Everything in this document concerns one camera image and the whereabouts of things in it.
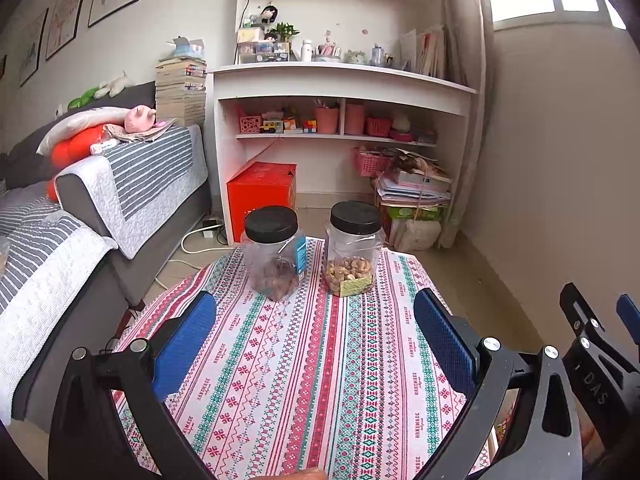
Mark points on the pink lattice box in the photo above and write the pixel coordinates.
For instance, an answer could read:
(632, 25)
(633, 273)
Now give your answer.
(250, 124)

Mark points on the pink round container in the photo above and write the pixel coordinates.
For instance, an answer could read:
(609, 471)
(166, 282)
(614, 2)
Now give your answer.
(355, 120)

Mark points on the pink plush pig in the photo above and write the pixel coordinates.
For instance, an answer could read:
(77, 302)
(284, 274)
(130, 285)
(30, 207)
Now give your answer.
(140, 119)

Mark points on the white pillow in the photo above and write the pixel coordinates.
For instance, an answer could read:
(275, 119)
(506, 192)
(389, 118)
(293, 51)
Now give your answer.
(80, 122)

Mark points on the green tissue package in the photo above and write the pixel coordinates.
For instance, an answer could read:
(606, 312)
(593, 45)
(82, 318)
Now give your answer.
(415, 213)

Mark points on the small green plant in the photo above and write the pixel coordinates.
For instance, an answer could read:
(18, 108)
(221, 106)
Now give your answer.
(286, 32)

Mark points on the clear jar with blue label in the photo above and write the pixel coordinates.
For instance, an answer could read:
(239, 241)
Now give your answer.
(272, 260)

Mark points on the striped seat blanket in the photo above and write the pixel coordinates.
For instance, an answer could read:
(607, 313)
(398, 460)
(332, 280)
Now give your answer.
(45, 270)

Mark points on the long white plush toy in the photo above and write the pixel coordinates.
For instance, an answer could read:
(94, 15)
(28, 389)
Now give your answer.
(115, 85)

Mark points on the light blue tissue box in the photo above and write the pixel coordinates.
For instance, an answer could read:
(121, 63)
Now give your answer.
(189, 49)

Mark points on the tall stack of books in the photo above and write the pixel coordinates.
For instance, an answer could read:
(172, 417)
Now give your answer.
(180, 95)

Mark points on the small white plush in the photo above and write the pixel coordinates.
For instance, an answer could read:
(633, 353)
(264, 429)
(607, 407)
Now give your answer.
(401, 122)

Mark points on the framed pink wall poster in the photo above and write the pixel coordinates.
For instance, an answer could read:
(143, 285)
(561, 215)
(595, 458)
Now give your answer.
(67, 15)

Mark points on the orange plush toy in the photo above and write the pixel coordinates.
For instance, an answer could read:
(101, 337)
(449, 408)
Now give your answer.
(75, 150)

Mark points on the small white packet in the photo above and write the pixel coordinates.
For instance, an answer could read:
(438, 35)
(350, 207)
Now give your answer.
(105, 146)

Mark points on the colourful puzzle cube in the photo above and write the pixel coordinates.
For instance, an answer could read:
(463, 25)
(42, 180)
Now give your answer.
(310, 126)

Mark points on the green plush toy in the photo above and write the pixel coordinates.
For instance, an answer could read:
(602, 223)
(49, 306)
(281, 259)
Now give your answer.
(82, 99)

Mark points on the red cardboard box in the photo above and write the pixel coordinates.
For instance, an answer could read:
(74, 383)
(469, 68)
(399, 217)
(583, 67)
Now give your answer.
(260, 200)

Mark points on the white pill bottle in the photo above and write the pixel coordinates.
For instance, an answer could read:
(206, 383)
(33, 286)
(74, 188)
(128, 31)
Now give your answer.
(307, 51)

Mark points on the white bookshelf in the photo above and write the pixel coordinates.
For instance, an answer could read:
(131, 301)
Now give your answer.
(350, 82)

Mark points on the yellow toy car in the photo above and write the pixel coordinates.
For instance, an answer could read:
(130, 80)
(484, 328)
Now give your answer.
(271, 127)

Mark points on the clear jar with green label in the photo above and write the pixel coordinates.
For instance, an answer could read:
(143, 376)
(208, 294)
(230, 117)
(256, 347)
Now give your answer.
(352, 255)

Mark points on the small pink basket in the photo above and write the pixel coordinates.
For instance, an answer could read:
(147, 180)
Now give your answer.
(378, 127)

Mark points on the black haired doll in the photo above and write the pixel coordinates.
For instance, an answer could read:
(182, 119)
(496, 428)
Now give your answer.
(268, 15)

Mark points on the beige curtain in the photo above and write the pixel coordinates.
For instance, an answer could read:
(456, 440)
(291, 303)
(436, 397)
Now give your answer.
(467, 110)

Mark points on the leaning white books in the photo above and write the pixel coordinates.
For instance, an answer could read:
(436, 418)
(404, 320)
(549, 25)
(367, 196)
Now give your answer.
(425, 52)

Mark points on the narrow framed wall poster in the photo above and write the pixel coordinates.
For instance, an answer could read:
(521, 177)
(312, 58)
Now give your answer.
(32, 47)

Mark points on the pink pen holder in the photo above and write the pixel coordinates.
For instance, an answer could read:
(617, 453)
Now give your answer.
(327, 121)

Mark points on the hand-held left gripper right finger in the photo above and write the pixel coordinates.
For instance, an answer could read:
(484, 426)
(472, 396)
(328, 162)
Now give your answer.
(445, 340)

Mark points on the hanging pink basket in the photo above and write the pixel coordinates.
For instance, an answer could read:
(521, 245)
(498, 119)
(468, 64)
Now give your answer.
(372, 162)

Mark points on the grey sofa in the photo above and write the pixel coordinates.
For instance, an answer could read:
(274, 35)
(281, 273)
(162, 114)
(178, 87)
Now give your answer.
(150, 260)

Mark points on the red green patterned tablecloth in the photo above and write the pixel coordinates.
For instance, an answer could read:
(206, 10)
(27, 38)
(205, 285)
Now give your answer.
(310, 385)

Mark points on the tied stack of papers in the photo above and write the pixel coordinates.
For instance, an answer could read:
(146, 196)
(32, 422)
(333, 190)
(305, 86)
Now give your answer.
(415, 185)

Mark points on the striped armrest blanket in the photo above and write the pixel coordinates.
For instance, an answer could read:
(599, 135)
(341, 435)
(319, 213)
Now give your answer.
(150, 180)

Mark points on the white sack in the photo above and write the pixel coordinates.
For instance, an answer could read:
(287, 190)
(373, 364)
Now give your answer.
(420, 235)

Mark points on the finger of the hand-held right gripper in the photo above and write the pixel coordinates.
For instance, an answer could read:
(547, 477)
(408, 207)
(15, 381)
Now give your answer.
(631, 312)
(580, 310)

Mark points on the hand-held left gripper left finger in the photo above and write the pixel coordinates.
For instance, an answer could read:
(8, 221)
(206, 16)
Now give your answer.
(185, 340)

